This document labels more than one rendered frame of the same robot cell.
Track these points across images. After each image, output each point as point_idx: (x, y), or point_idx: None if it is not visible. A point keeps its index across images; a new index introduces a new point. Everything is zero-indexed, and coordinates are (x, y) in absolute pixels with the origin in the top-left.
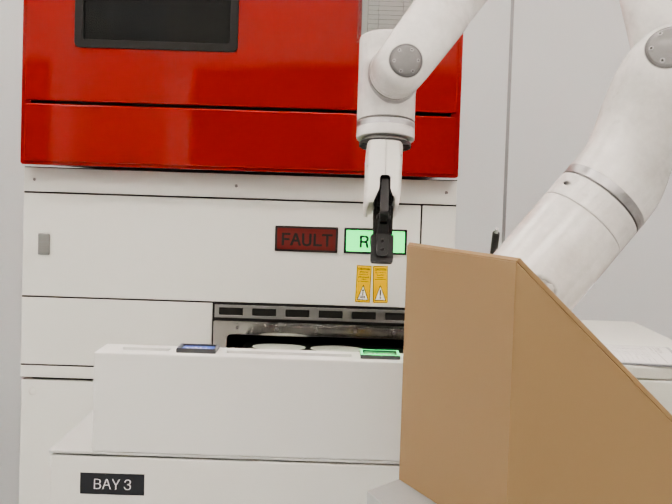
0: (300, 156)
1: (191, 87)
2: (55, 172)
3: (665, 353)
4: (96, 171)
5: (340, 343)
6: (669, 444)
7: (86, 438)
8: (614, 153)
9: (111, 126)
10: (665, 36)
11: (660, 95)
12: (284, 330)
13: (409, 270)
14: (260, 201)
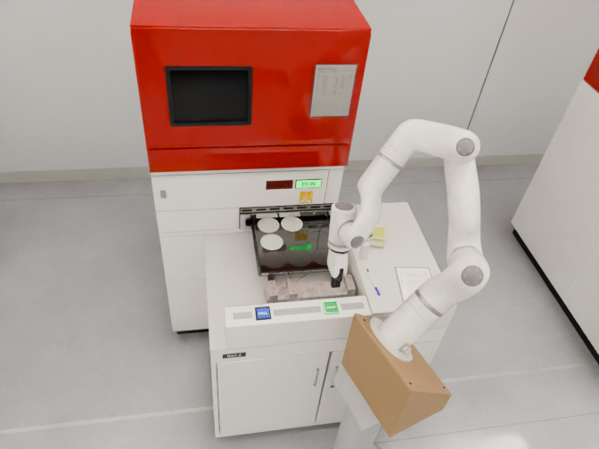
0: (279, 163)
1: (229, 140)
2: None
3: None
4: None
5: None
6: (442, 399)
7: (218, 330)
8: (439, 301)
9: (192, 157)
10: (471, 272)
11: (463, 291)
12: (269, 216)
13: (354, 322)
14: (259, 173)
